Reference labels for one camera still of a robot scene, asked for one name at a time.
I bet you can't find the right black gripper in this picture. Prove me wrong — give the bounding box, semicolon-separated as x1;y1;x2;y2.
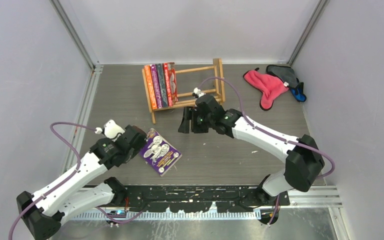
178;106;214;134

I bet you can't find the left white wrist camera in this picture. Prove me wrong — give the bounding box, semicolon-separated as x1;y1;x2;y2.
102;119;125;141

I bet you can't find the grey cloth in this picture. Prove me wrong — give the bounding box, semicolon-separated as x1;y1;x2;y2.
265;64;300;89

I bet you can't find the floral Alcott book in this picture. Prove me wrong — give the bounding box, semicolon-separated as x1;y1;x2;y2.
156;63;169;108

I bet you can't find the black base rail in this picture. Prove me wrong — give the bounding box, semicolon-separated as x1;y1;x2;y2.
106;185;275;213

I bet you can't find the orange treehouse book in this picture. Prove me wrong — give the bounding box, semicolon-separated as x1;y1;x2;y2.
144;65;158;110

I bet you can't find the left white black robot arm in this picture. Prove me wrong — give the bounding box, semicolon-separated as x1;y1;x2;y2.
8;119;147;240

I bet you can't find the wooden book rack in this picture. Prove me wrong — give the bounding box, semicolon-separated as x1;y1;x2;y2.
141;58;226;124

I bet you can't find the blue cloth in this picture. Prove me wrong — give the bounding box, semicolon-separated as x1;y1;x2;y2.
289;82;307;103

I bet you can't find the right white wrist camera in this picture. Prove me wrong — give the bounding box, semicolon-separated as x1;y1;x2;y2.
192;87;206;99

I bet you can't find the slotted cable duct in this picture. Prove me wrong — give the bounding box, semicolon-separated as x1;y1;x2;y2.
71;208;261;221

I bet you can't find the red cartoon book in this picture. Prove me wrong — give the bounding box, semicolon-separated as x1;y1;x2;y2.
163;62;178;107

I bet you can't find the pink cloth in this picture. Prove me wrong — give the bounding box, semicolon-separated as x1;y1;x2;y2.
242;68;289;111

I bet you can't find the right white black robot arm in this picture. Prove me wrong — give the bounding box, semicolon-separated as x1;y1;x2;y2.
178;94;325;206

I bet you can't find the purple book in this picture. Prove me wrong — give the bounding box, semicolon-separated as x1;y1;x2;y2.
150;64;163;109
139;128;183;177

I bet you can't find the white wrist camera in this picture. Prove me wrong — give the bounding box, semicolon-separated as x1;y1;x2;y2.
192;87;206;99
102;119;125;141

